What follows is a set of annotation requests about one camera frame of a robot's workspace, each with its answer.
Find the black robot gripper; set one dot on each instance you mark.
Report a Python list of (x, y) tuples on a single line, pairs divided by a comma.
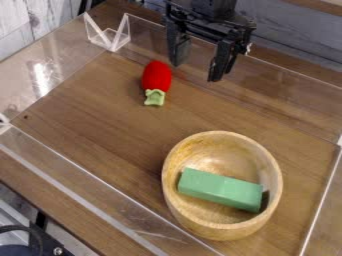
[(213, 21)]

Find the brown wooden bowl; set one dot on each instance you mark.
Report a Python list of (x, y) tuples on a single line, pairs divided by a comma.
[(233, 155)]

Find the green rectangular block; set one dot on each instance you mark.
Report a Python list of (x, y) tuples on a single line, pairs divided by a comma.
[(221, 189)]

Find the clear acrylic front barrier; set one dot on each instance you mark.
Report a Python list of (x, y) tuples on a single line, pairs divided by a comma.
[(111, 222)]

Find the black clamp under table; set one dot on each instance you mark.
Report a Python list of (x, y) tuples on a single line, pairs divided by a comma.
[(44, 244)]

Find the clear acrylic corner bracket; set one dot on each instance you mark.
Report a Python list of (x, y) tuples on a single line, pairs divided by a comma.
[(111, 39)]

